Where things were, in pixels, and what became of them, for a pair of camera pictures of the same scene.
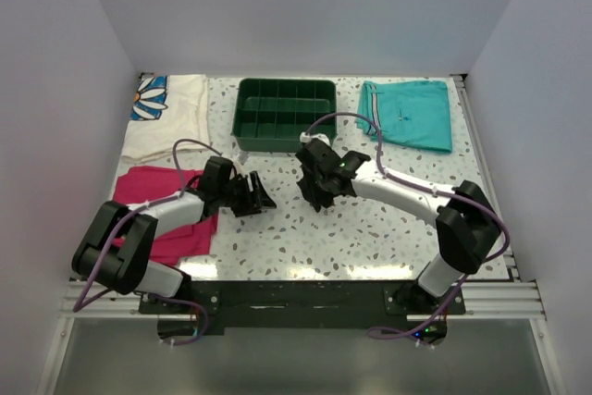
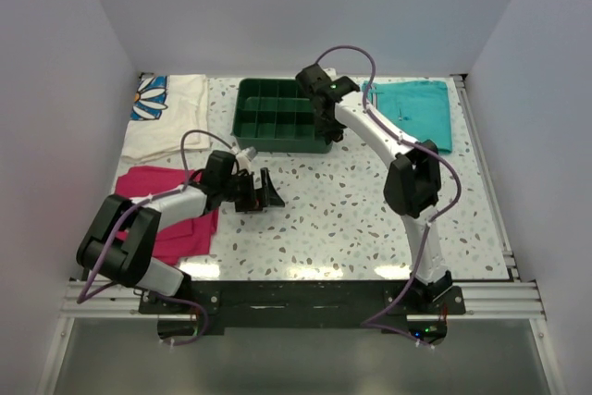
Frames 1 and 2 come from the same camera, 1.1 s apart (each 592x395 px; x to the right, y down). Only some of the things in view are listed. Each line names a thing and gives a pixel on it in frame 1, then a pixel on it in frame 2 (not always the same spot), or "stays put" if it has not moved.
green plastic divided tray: (270, 115) stays put
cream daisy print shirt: (167, 109) stays put
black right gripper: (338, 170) → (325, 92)
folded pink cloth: (186, 245) stays put
